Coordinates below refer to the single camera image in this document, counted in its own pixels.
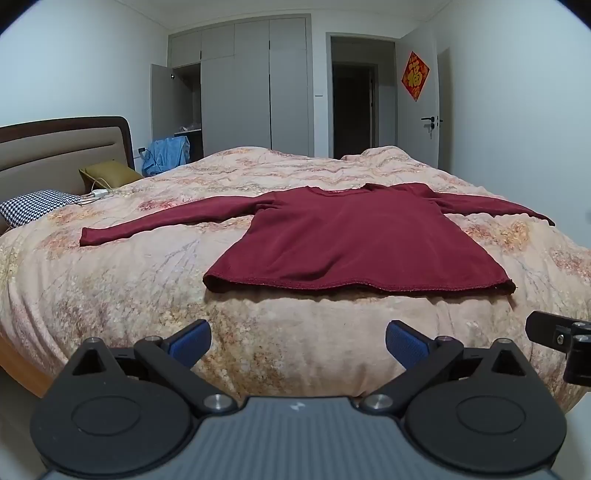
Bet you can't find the padded brown headboard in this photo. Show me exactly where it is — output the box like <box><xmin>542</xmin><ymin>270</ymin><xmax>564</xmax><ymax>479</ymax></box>
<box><xmin>0</xmin><ymin>116</ymin><xmax>136</xmax><ymax>236</ymax></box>

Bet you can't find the blue garment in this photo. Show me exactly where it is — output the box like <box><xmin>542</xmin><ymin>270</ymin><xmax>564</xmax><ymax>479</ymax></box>
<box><xmin>141</xmin><ymin>136</ymin><xmax>191</xmax><ymax>177</ymax></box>

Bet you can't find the olive green pillow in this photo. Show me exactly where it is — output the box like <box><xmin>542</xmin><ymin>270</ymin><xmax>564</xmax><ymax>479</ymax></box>
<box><xmin>79</xmin><ymin>160</ymin><xmax>144</xmax><ymax>192</ymax></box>

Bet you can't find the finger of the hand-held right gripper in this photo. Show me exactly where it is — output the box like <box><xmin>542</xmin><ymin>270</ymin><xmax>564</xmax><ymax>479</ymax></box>
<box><xmin>525</xmin><ymin>310</ymin><xmax>591</xmax><ymax>385</ymax></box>

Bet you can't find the grey door frame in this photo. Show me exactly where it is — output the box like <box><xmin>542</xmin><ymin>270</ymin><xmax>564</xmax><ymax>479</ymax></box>
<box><xmin>325</xmin><ymin>32</ymin><xmax>398</xmax><ymax>160</ymax></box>

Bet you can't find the grey built-in wardrobe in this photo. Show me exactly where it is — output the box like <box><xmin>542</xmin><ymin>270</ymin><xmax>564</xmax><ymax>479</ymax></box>
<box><xmin>150</xmin><ymin>16</ymin><xmax>315</xmax><ymax>160</ymax></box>

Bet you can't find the houndstooth pillow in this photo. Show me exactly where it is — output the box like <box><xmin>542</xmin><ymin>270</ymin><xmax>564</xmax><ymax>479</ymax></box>
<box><xmin>0</xmin><ymin>190</ymin><xmax>86</xmax><ymax>229</ymax></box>

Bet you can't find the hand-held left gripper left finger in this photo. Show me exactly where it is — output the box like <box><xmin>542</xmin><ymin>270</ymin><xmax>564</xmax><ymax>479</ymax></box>
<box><xmin>65</xmin><ymin>318</ymin><xmax>239</xmax><ymax>416</ymax></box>

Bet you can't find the red diamond door decoration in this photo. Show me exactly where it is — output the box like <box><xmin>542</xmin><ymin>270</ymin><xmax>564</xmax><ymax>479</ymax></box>
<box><xmin>401</xmin><ymin>51</ymin><xmax>430</xmax><ymax>102</ymax></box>

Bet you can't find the wooden bed frame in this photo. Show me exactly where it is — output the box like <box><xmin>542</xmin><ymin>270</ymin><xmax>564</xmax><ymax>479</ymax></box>
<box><xmin>0</xmin><ymin>330</ymin><xmax>54</xmax><ymax>398</ymax></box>

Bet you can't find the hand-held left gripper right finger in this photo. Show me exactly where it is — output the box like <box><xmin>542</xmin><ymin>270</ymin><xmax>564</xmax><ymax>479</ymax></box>
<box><xmin>359</xmin><ymin>319</ymin><xmax>534</xmax><ymax>416</ymax></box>

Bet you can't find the white charger with cable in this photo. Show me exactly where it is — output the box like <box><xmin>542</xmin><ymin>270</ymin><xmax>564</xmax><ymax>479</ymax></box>
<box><xmin>78</xmin><ymin>180</ymin><xmax>112</xmax><ymax>204</ymax></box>

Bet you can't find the floral peach blanket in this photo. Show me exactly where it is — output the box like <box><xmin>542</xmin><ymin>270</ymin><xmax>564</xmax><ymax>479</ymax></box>
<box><xmin>0</xmin><ymin>146</ymin><xmax>591</xmax><ymax>416</ymax></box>

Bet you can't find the white room door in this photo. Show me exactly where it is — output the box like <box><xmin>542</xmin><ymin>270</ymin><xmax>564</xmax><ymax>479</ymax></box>
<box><xmin>399</xmin><ymin>21</ymin><xmax>451</xmax><ymax>171</ymax></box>

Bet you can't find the maroon long-sleeve sweater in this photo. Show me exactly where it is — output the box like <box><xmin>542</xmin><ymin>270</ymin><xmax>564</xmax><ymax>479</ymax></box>
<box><xmin>79</xmin><ymin>182</ymin><xmax>557</xmax><ymax>295</ymax></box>

